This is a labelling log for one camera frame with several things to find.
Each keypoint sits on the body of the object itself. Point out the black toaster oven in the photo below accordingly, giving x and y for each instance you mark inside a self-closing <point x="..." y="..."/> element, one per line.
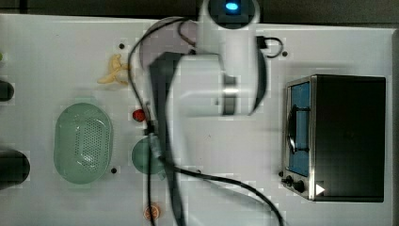
<point x="335" y="138"/>

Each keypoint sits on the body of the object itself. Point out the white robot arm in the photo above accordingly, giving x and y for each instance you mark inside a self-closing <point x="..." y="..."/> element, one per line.
<point x="227" y="76"/>

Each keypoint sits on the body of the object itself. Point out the black cylinder post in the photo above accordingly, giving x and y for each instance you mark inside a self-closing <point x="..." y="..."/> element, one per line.
<point x="14" y="168"/>

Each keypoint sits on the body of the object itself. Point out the round lilac plate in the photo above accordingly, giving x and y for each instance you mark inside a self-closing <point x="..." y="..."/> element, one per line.
<point x="167" y="35"/>

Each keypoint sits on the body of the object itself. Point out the green oval strainer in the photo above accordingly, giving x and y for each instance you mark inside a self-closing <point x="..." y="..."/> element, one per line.
<point x="83" y="143"/>

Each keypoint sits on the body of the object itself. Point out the small red plush fruit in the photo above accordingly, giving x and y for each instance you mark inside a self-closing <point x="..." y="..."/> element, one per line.
<point x="139" y="115"/>

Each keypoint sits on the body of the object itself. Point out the yellow plush banana peel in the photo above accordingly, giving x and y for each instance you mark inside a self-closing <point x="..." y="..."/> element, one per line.
<point x="115" y="71"/>

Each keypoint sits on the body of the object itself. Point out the plush orange slice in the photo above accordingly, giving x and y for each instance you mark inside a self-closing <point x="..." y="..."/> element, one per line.
<point x="152" y="211"/>

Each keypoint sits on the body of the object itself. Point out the green cylinder post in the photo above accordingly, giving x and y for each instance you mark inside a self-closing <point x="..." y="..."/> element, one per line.
<point x="6" y="91"/>

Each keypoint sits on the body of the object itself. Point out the green mug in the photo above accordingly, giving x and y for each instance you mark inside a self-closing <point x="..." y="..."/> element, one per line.
<point x="145" y="162"/>

